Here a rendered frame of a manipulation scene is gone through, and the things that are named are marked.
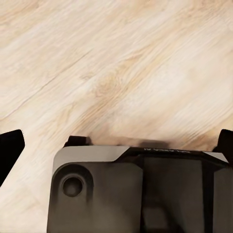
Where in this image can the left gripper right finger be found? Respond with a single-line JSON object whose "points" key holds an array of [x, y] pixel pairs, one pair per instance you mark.
{"points": [[225, 144]]}

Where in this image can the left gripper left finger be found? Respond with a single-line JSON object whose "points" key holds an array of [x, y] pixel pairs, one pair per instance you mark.
{"points": [[11, 146]]}

